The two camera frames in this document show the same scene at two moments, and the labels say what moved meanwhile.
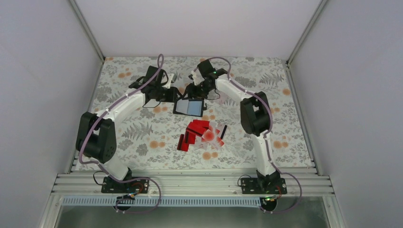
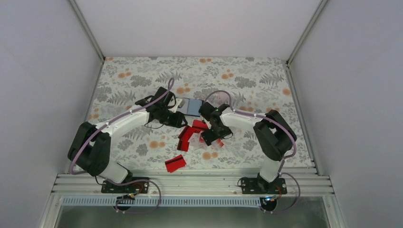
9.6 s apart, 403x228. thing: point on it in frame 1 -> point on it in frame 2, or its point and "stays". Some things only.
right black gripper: [192, 93] -> [209, 138]
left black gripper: [172, 96] -> [176, 122]
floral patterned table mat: [188, 119] stays
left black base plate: [110, 185] stays
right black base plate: [254, 185] stays
